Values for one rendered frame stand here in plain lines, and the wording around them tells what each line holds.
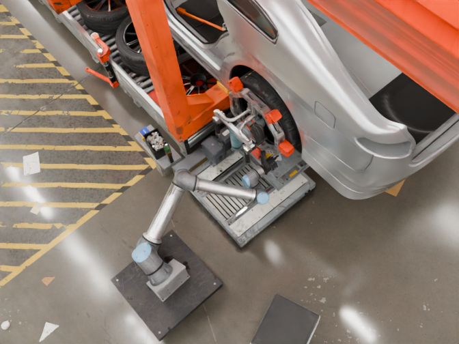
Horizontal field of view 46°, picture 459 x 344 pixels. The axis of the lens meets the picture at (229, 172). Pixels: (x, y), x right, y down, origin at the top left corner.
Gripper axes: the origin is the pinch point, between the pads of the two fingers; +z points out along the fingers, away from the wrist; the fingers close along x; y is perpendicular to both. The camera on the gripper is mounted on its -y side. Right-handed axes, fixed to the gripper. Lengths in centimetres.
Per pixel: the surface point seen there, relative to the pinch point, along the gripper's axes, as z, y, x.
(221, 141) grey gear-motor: -19, -18, -54
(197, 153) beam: -34, -13, -84
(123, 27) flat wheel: -11, -133, -152
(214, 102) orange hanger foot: -10, -51, -43
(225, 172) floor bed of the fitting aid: -26, 11, -70
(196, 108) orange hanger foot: -27, -56, -38
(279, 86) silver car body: 3, -55, 48
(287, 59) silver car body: 5, -71, 73
